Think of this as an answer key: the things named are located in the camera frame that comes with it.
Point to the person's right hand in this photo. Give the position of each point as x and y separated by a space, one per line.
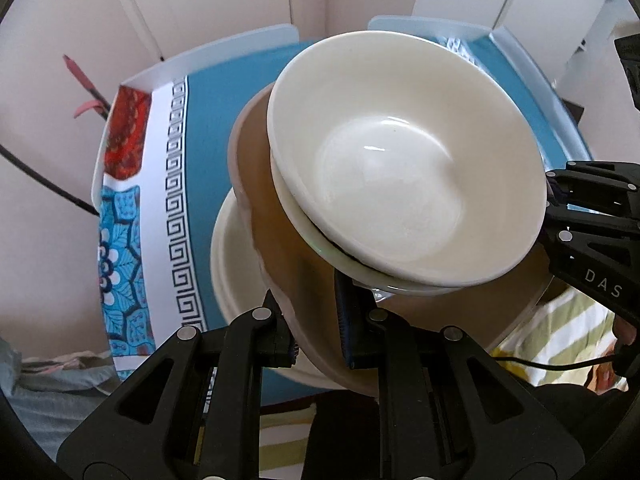
627 340

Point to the blue patterned tablecloth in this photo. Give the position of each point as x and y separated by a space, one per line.
210 125

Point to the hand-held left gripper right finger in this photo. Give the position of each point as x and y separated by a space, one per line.
345 330

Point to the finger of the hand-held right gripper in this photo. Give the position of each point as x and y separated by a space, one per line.
590 232
595 177

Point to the small white bowl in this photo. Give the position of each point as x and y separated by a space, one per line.
300 220
400 160

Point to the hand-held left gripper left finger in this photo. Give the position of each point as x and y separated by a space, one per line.
280 342

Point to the large cream bowl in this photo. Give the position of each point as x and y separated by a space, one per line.
230 265

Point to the grey clothing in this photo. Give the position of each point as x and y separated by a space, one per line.
55 395

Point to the brown plastic bowl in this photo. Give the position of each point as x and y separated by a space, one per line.
260 170

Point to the striped floor mat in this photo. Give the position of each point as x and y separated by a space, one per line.
570 330

